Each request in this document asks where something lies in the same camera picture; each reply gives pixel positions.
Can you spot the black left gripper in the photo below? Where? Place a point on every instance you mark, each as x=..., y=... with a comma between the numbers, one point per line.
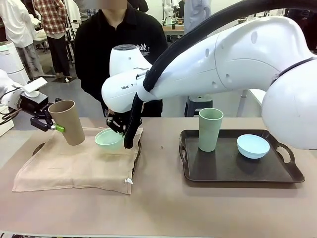
x=34, y=105

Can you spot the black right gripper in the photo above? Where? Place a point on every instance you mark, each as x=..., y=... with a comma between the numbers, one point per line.
x=117, y=120

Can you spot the mint green bowl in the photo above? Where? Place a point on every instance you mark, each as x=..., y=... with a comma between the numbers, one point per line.
x=107, y=141

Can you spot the tan plastic cup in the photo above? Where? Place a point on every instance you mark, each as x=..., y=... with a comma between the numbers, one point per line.
x=70, y=124

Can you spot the beige cloth mat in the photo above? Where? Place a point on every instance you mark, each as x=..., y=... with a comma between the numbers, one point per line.
x=74, y=166

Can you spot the green plastic cup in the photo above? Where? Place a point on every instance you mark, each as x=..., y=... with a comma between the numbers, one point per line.
x=209, y=131

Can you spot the light blue bowl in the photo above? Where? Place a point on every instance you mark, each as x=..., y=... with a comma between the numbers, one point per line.
x=252, y=147

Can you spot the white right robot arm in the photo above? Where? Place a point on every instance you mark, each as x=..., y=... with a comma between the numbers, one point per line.
x=223, y=62

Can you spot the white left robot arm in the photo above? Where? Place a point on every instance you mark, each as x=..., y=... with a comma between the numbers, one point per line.
x=7, y=94

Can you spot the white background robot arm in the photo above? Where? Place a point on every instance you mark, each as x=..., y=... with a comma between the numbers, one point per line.
x=169, y=12

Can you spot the dark brown tray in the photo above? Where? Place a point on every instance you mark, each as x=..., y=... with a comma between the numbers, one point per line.
x=223, y=171
x=137, y=158

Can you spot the white box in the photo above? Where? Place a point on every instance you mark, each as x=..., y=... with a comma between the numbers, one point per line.
x=5, y=124

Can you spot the white air purifier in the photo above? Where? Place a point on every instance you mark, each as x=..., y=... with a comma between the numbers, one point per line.
x=11, y=62

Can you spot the person in black top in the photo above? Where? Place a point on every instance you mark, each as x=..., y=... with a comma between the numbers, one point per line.
x=99, y=49

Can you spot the person in red plaid shirt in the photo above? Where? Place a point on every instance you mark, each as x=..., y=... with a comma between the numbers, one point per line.
x=54, y=29

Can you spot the person in white shirt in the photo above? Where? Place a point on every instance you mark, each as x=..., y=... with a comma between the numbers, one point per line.
x=17, y=29

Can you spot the person in blue plaid shirt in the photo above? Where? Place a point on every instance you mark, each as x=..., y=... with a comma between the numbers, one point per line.
x=86, y=10

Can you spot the wooden desk with white legs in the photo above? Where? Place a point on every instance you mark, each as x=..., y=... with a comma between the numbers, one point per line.
x=174, y=29

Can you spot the person in light blue shirt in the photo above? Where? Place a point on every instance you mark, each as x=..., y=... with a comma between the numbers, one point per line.
x=195, y=15

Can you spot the white table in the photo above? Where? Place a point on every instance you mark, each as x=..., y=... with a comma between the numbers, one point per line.
x=256, y=95

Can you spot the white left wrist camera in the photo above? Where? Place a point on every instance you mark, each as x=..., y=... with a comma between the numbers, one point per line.
x=34, y=85

